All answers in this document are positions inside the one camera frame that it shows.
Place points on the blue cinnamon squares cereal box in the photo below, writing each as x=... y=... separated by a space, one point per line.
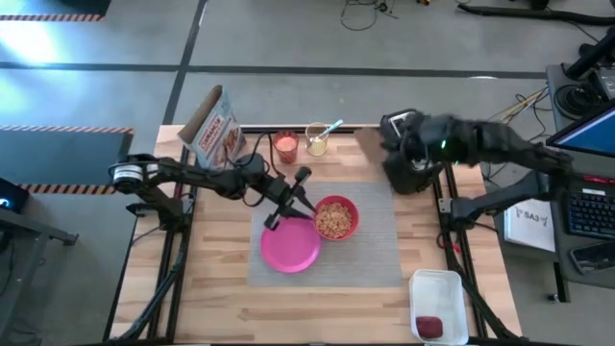
x=216 y=134

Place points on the grey side table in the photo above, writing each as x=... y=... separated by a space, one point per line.
x=29 y=226

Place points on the orange faceted tumbler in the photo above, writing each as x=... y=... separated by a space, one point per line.
x=286 y=144

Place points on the large hazard-striped black floor mat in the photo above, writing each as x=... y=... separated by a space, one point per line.
x=62 y=158

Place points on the brown cereal pieces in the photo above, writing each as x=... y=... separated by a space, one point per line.
x=334 y=220

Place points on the dark red apple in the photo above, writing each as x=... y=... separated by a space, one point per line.
x=429 y=327

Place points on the blue-screen computer monitor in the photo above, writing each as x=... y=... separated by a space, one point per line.
x=586 y=134

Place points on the red pen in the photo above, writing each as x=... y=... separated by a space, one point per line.
x=600 y=179

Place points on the white paper sheet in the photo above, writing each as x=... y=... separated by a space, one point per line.
x=531 y=223

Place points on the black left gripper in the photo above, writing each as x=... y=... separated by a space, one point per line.
x=283 y=192

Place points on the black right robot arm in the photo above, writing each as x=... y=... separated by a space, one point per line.
x=509 y=141

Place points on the small hazard-striped black floor mat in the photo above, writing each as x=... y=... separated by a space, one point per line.
x=86 y=6

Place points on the clear ribbed glass cup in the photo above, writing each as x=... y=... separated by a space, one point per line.
x=317 y=146

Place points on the pink plastic plate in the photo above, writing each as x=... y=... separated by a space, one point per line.
x=290 y=247

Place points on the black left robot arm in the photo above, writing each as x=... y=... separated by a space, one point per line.
x=192 y=175

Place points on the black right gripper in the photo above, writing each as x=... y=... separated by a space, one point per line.
x=427 y=141

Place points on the black aluminium table frame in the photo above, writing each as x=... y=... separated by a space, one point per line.
x=351 y=128

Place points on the black computer keyboard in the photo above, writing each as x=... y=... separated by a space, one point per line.
x=591 y=211

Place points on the orange-red plastic bowl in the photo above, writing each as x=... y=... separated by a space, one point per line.
x=356 y=216

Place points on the black monitor stand pole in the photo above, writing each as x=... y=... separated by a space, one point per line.
x=591 y=57

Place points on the grey operator desk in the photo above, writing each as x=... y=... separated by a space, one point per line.
x=586 y=165

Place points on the black two-slot toaster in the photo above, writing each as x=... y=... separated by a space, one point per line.
x=408 y=180

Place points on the black box with blue light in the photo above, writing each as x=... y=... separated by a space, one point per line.
x=9 y=194

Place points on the white plastic bin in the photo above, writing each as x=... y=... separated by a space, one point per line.
x=437 y=293

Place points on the grey woven placemat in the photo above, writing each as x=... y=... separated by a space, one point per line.
x=375 y=259

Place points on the dark handheld phone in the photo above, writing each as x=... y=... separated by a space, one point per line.
x=596 y=257

